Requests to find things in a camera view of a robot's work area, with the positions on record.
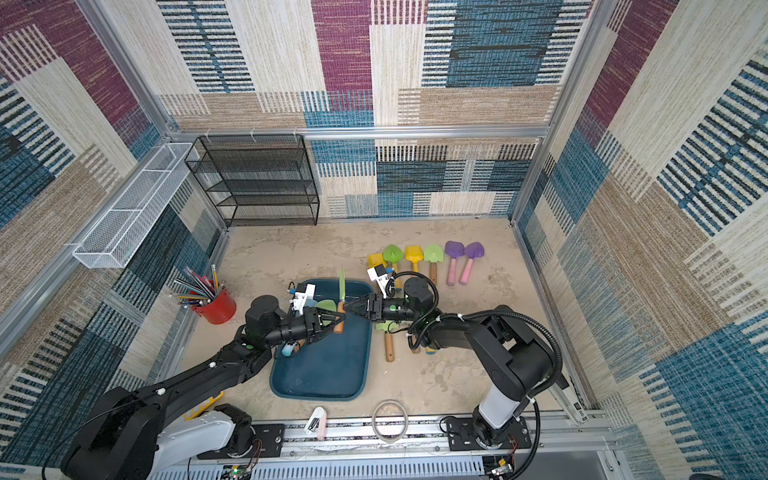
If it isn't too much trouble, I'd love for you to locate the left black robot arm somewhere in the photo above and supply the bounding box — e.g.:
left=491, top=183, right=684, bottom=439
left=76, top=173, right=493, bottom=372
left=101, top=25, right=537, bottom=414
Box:
left=60, top=295, right=345, bottom=479

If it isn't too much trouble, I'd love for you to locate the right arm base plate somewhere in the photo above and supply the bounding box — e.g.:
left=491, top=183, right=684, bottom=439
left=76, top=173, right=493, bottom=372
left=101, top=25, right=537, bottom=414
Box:
left=439, top=415, right=532, bottom=451

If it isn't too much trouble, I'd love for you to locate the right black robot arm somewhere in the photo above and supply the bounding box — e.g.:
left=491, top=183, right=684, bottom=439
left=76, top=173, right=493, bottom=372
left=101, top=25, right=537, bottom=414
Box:
left=345, top=272, right=563, bottom=448

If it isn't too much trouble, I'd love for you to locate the red pencil cup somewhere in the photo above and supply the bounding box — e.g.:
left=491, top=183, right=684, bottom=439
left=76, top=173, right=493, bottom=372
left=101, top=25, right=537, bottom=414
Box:
left=190, top=287, right=237, bottom=325

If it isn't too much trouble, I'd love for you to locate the purple shovel long pink handle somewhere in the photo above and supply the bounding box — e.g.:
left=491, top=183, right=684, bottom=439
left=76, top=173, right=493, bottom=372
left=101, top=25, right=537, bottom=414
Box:
left=444, top=241, right=465, bottom=286

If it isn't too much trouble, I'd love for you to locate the pink white small device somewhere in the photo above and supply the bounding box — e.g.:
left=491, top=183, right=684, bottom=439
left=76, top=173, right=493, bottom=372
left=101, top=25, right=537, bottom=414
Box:
left=304, top=406, right=328, bottom=441

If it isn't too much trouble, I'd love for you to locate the yellow shovel wooden handle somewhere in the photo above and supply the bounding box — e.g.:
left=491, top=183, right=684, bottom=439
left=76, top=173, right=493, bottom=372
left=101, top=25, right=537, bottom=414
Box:
left=367, top=253, right=386, bottom=268

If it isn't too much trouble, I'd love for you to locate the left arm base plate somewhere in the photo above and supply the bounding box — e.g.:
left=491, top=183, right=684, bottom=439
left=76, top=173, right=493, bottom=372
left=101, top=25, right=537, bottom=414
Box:
left=196, top=424, right=285, bottom=460

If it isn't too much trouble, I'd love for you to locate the light green shovel wooden handle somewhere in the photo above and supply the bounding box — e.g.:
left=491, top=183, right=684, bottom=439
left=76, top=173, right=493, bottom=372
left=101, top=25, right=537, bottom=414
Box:
left=334, top=268, right=346, bottom=334

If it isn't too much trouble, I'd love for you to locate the white cable coil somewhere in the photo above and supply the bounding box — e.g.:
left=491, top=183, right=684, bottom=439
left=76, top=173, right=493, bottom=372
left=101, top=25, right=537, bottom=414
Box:
left=371, top=399, right=410, bottom=445

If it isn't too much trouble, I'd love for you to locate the black wire shelf rack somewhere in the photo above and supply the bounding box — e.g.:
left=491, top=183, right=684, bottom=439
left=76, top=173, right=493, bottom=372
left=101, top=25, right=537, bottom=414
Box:
left=185, top=134, right=320, bottom=227

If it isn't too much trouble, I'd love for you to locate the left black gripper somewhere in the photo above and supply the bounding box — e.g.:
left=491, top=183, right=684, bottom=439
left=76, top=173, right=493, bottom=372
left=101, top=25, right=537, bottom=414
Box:
left=263, top=309, right=346, bottom=351

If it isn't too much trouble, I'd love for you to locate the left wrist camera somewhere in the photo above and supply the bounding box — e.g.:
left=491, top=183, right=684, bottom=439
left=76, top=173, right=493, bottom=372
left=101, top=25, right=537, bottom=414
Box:
left=288, top=282, right=317, bottom=316

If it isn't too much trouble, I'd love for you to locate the white wire mesh basket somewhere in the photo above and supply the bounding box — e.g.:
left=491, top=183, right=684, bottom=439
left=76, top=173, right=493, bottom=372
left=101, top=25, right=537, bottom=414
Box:
left=72, top=143, right=192, bottom=269

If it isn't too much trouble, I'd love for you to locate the teal plastic storage box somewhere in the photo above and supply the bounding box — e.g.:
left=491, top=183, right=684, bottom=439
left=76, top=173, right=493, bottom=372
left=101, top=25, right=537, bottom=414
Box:
left=270, top=315, right=372, bottom=401

